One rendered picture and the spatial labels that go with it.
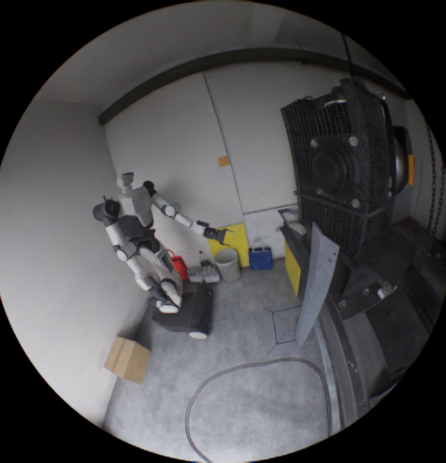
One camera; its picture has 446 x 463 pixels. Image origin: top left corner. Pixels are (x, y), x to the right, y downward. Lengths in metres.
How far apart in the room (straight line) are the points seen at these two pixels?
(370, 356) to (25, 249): 2.11
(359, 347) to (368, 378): 0.17
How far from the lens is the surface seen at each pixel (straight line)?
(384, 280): 0.71
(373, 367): 0.82
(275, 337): 1.41
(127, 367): 1.59
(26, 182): 1.66
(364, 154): 0.61
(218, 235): 1.11
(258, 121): 1.72
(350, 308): 0.85
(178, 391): 1.54
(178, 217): 1.11
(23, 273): 1.51
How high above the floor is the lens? 1.35
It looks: 26 degrees down
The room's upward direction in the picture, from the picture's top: 17 degrees counter-clockwise
